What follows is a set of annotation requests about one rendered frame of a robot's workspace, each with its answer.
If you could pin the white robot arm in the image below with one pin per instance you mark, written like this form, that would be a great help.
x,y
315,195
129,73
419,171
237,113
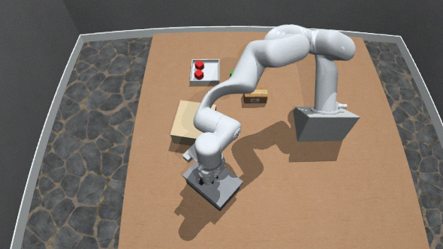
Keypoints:
x,y
292,43

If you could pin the red block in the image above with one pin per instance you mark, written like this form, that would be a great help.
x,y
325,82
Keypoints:
x,y
199,65
198,74

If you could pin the brown cardboard box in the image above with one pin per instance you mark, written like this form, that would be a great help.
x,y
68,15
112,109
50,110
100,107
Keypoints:
x,y
259,96

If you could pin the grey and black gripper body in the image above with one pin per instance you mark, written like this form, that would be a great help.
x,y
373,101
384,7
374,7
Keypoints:
x,y
209,177

